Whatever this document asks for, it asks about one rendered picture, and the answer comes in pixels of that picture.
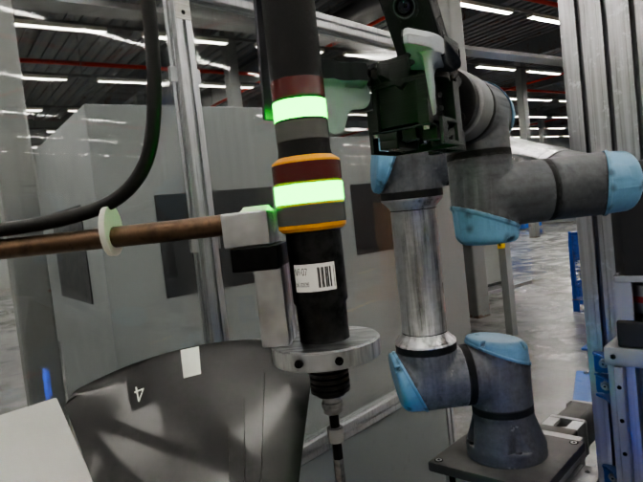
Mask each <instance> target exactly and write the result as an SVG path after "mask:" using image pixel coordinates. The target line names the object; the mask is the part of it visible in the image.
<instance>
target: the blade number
mask: <svg viewBox="0 0 643 482"><path fill-rule="evenodd" d="M126 388H127V393H128V398H129V403H130V407H131V411H133V410H136V409H138V408H140V407H143V406H145V405H150V404H152V403H153V401H152V395H151V389H150V383H149V378H146V379H143V380H140V381H137V382H135V383H132V384H129V385H127V386H126Z"/></svg>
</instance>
